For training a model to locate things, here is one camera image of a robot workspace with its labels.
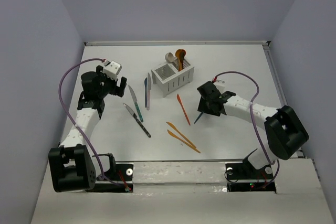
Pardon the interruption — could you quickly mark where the orange-red plastic knife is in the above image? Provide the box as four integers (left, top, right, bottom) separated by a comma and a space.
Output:
176, 94, 191, 126

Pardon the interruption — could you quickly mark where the yellow plastic knife lower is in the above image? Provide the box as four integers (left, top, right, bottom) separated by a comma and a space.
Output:
167, 130, 201, 153

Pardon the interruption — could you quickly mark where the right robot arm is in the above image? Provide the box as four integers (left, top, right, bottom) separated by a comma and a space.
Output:
197, 81, 309, 178

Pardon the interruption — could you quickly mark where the metal knife teal handle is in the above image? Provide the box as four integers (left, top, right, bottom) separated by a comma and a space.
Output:
128, 85, 144, 122

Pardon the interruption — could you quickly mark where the yellow plastic knife upper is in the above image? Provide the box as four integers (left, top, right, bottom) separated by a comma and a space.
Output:
166, 122, 196, 147

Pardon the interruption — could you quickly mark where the yellow plastic knife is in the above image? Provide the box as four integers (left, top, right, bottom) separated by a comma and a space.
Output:
166, 122, 196, 147
167, 130, 201, 153

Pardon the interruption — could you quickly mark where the pink plastic knife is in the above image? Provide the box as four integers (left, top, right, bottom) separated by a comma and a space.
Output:
146, 73, 152, 110

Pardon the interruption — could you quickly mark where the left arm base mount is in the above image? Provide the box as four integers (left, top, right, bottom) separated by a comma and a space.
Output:
86, 163, 134, 193

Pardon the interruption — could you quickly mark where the beige long spoon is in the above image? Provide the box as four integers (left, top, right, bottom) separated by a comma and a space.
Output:
165, 52, 179, 70

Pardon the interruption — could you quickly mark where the metal knife black handle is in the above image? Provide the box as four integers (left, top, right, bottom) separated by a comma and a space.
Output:
123, 103, 151, 138

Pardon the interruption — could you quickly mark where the white two-compartment utensil caddy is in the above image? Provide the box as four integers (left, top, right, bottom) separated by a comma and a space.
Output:
151, 57, 195, 97

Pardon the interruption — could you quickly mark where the blue plastic knife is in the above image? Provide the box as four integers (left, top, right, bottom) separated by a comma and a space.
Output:
144, 78, 148, 108

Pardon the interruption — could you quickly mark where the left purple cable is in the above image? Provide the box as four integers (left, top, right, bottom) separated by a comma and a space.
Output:
58, 58, 129, 189

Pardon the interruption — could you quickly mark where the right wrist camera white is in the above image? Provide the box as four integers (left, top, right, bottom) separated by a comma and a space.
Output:
213, 78, 226, 94

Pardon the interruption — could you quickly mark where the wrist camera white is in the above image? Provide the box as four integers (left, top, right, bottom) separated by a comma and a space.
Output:
102, 60, 122, 81
213, 78, 226, 94

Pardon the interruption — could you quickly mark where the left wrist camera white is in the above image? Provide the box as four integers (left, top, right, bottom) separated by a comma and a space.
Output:
102, 60, 122, 81

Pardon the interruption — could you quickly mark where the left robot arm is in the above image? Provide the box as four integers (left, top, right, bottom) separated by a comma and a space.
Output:
48, 60, 127, 193

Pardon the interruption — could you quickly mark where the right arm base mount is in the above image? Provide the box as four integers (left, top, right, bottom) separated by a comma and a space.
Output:
224, 163, 276, 192

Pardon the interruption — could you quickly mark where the blue plastic spoon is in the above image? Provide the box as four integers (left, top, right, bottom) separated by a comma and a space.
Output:
194, 112, 204, 124

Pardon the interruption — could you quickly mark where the orange-red plastic spoon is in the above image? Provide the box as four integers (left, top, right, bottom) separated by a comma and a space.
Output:
179, 49, 186, 71

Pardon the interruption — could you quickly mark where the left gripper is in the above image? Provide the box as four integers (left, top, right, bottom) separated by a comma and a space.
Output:
96, 66, 126, 98

